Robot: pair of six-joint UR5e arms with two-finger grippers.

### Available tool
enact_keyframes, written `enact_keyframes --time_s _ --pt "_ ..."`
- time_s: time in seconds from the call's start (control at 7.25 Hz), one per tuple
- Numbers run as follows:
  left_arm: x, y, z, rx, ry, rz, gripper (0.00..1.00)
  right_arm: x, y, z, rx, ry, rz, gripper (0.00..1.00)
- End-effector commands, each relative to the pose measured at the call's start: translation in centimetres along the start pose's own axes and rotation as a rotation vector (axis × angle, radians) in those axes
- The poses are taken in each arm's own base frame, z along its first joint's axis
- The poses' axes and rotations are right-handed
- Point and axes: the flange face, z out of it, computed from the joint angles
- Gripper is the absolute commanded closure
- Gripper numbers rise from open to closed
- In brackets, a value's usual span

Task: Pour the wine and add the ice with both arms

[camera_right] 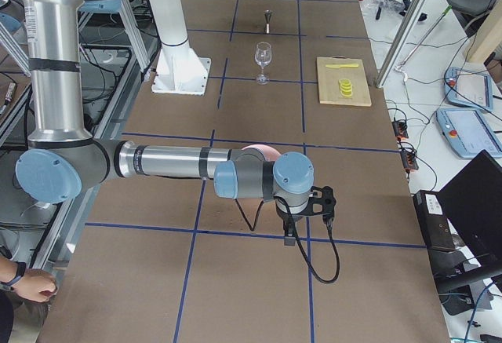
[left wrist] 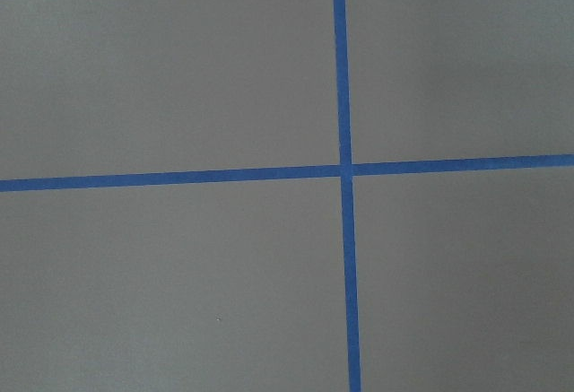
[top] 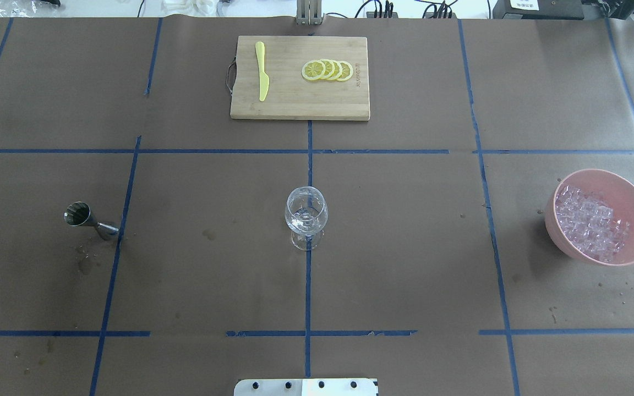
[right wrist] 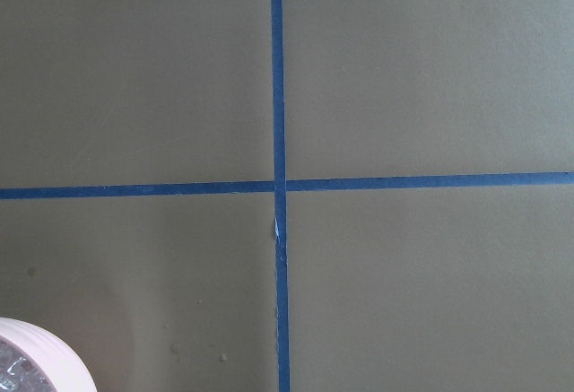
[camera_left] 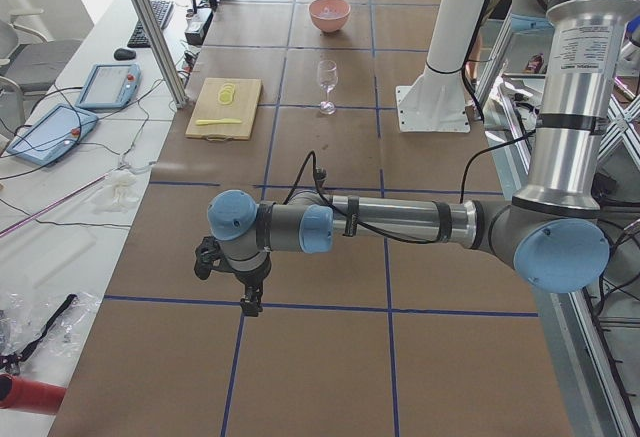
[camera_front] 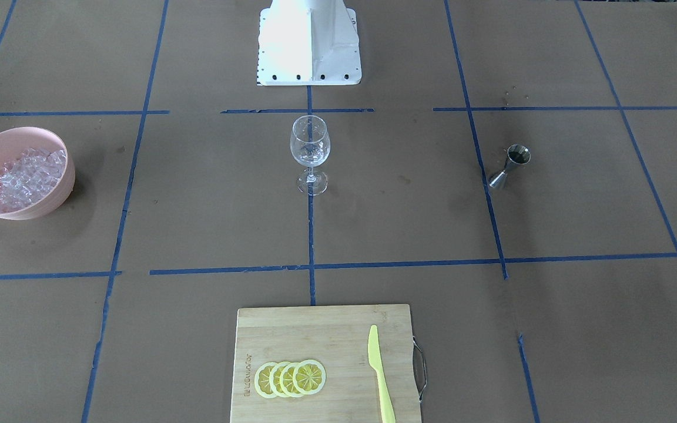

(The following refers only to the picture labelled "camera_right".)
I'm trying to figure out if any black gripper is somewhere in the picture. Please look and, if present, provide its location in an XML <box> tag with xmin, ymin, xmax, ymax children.
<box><xmin>276</xmin><ymin>203</ymin><xmax>304</xmax><ymax>246</ymax></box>

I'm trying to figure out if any steel jigger measure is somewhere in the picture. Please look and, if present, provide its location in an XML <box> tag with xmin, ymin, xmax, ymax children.
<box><xmin>264</xmin><ymin>9</ymin><xmax>273</xmax><ymax>34</ymax></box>

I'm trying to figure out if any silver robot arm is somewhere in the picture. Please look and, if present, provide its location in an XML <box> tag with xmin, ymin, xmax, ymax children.
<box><xmin>16</xmin><ymin>0</ymin><xmax>314</xmax><ymax>245</ymax></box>

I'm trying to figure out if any pink ice bowl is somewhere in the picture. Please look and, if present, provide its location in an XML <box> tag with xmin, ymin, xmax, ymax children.
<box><xmin>243</xmin><ymin>144</ymin><xmax>281</xmax><ymax>162</ymax></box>

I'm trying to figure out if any clear wine glass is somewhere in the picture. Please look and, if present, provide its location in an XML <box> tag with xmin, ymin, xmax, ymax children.
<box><xmin>254</xmin><ymin>42</ymin><xmax>272</xmax><ymax>85</ymax></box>

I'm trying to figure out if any person hand with wristband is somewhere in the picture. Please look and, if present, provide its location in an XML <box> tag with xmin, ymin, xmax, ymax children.
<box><xmin>13</xmin><ymin>269</ymin><xmax>57</xmax><ymax>303</ymax></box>

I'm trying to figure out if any lemon slice stack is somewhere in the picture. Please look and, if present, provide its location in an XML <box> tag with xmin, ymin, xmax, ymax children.
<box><xmin>338</xmin><ymin>78</ymin><xmax>353</xmax><ymax>98</ymax></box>

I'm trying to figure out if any wooden cutting board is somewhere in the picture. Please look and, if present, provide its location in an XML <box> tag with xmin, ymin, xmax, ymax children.
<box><xmin>316</xmin><ymin>57</ymin><xmax>372</xmax><ymax>107</ymax></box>

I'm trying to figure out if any yellow plastic knife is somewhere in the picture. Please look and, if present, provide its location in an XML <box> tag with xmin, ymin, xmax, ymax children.
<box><xmin>324</xmin><ymin>63</ymin><xmax>359</xmax><ymax>69</ymax></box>

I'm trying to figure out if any near teach pendant tablet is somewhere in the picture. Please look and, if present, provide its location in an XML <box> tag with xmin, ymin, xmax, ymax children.
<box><xmin>436</xmin><ymin>108</ymin><xmax>501</xmax><ymax>159</ymax></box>

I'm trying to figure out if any teach pendant tablet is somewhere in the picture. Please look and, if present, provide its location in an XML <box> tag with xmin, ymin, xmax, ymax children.
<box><xmin>436</xmin><ymin>108</ymin><xmax>501</xmax><ymax>159</ymax></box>
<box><xmin>444</xmin><ymin>67</ymin><xmax>493</xmax><ymax>111</ymax></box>

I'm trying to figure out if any far teach pendant tablet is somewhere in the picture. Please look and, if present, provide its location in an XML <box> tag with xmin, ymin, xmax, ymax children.
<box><xmin>444</xmin><ymin>67</ymin><xmax>493</xmax><ymax>111</ymax></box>

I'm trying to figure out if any white pedestal column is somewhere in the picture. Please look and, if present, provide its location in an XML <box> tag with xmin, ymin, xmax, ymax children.
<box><xmin>149</xmin><ymin>0</ymin><xmax>211</xmax><ymax>96</ymax></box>

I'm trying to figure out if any aluminium frame post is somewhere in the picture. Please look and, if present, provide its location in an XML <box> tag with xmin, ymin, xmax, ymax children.
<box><xmin>375</xmin><ymin>0</ymin><xmax>427</xmax><ymax>88</ymax></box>

